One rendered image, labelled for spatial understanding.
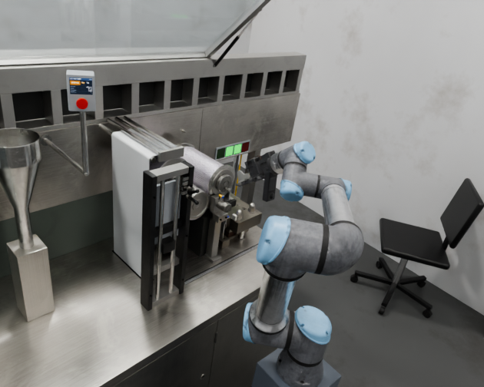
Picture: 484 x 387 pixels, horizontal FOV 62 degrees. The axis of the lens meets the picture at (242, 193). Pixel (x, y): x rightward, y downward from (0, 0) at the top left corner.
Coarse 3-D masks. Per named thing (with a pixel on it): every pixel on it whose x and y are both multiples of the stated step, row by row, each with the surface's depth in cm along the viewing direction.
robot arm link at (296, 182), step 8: (288, 168) 128; (296, 168) 127; (304, 168) 129; (288, 176) 126; (296, 176) 126; (304, 176) 126; (312, 176) 126; (280, 184) 128; (288, 184) 125; (296, 184) 124; (304, 184) 125; (312, 184) 125; (280, 192) 127; (288, 192) 124; (296, 192) 124; (304, 192) 126; (312, 192) 126; (288, 200) 129; (296, 200) 128
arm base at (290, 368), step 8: (280, 352) 132; (288, 352) 125; (280, 360) 131; (288, 360) 125; (296, 360) 122; (320, 360) 123; (280, 368) 127; (288, 368) 125; (296, 368) 123; (304, 368) 122; (312, 368) 123; (320, 368) 125; (280, 376) 127; (288, 376) 125; (296, 376) 123; (304, 376) 124; (312, 376) 123; (320, 376) 126; (288, 384) 125; (296, 384) 124; (304, 384) 123; (312, 384) 124
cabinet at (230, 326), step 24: (240, 312) 166; (192, 336) 147; (216, 336) 160; (240, 336) 177; (168, 360) 142; (192, 360) 155; (216, 360) 169; (240, 360) 188; (120, 384) 128; (144, 384) 138; (168, 384) 150; (192, 384) 163; (216, 384) 180; (240, 384) 200
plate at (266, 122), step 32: (288, 96) 226; (64, 128) 141; (96, 128) 150; (128, 128) 160; (160, 128) 171; (192, 128) 184; (224, 128) 200; (256, 128) 218; (288, 128) 240; (64, 160) 146; (96, 160) 156; (0, 192) 134; (32, 192) 143; (64, 192) 151; (96, 192) 162
